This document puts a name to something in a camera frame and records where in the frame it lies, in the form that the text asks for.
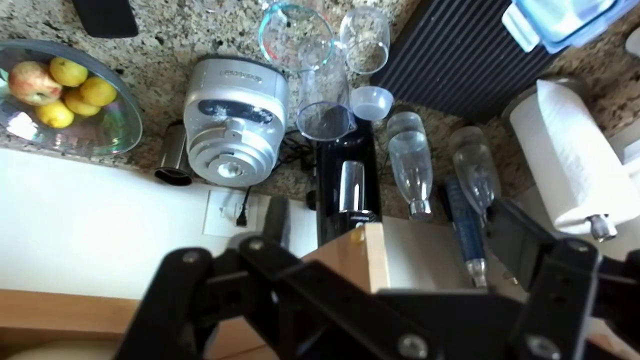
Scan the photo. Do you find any paper towel roll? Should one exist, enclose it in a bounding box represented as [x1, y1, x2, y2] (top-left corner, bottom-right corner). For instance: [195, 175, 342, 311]
[508, 80, 640, 241]

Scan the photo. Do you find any blue lidded plastic container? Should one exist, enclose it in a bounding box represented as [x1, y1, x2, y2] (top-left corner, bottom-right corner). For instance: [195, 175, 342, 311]
[501, 0, 640, 55]

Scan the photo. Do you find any white wall outlet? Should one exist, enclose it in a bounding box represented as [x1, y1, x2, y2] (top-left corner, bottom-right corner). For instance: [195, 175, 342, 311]
[204, 189, 267, 238]

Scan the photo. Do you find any wooden cabinet door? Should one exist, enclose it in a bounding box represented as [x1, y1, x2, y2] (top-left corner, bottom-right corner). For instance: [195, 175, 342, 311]
[299, 218, 469, 292]

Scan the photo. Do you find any black coffee machine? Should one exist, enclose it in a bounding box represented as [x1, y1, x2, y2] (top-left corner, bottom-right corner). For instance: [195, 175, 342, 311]
[314, 120, 382, 247]

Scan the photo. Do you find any black ribbed drying mat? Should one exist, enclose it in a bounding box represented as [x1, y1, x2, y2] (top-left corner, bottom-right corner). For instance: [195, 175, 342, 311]
[375, 0, 553, 122]

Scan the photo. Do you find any small metal canister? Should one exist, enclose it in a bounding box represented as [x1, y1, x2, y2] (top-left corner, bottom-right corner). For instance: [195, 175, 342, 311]
[153, 120, 192, 187]

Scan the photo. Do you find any glass fruit bowl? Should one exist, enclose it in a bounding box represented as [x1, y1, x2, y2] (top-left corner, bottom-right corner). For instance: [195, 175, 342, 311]
[0, 41, 142, 157]

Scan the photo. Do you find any red apple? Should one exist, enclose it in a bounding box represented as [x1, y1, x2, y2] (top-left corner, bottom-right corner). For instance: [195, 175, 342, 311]
[8, 60, 61, 106]

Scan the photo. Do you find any clear plastic bottle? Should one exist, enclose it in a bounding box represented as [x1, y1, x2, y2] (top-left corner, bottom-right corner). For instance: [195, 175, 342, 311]
[386, 113, 434, 223]
[450, 127, 501, 216]

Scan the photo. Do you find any clear drinking glass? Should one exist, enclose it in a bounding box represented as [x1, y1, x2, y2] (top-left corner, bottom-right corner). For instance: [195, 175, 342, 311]
[337, 6, 390, 74]

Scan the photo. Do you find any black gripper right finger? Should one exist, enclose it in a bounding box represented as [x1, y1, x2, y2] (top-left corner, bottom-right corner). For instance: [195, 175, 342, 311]
[490, 197, 640, 360]

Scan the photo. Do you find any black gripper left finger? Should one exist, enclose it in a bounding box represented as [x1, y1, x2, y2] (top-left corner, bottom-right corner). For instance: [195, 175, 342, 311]
[111, 194, 428, 360]

